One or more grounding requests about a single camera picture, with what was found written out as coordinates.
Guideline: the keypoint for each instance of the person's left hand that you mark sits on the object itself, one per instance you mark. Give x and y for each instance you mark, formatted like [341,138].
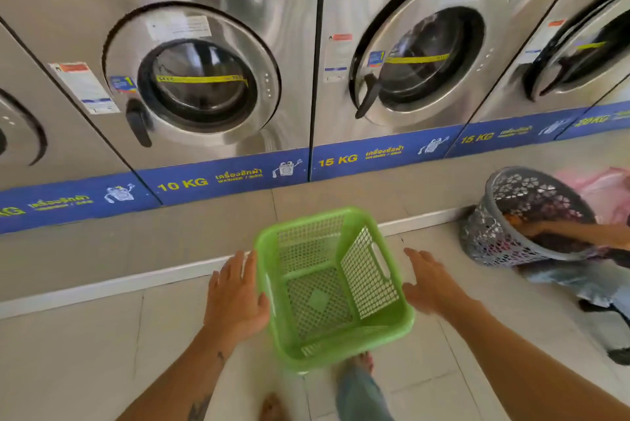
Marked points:
[234,307]

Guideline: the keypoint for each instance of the person's right hand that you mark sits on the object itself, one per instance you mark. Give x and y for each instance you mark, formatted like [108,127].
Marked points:
[435,290]

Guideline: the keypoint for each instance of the green plastic laundry basket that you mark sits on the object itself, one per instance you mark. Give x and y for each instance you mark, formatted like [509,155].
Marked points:
[319,301]

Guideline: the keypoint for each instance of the person's left forearm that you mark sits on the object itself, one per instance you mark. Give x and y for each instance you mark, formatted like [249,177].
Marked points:
[182,386]

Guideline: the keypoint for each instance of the person's right forearm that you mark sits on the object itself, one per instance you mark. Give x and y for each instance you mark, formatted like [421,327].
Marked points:
[531,376]

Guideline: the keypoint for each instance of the grey round perforated basket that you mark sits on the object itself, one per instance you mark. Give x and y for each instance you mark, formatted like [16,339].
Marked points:
[477,238]

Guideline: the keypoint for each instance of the person's right foot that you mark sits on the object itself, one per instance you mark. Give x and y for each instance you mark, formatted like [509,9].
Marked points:
[359,361]

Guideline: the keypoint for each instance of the person's foot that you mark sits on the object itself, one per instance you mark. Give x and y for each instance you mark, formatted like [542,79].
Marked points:
[271,410]
[359,361]

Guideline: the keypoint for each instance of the person's left foot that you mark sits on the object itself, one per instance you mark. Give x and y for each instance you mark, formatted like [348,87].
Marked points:
[271,410]

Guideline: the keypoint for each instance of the person's right leg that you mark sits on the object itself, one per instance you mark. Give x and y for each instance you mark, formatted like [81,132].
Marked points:
[361,398]

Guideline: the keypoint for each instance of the person's leg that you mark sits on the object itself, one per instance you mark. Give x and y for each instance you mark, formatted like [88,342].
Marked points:
[581,283]
[361,398]

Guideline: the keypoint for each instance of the pink plastic bag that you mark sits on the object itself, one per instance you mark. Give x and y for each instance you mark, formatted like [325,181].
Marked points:
[605,194]

